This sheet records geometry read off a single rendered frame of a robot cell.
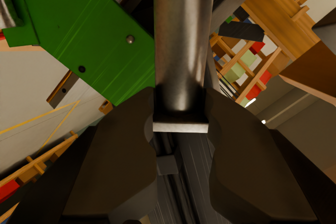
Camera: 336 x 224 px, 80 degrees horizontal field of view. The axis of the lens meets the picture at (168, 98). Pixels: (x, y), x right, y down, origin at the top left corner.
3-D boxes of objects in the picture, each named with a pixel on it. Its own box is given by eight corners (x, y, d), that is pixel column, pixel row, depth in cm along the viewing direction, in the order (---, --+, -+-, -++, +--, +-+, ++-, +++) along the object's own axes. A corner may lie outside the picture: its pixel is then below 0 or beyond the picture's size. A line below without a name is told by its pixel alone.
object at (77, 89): (88, 87, 60) (95, 94, 60) (44, 100, 45) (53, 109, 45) (180, -24, 47) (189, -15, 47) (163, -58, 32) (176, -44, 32)
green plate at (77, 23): (45, 17, 33) (142, 99, 39) (6, 20, 26) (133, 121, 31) (84, -41, 30) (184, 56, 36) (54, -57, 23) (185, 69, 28)
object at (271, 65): (118, 13, 277) (238, 140, 278) (211, -40, 378) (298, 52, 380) (114, 36, 326) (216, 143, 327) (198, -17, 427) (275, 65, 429)
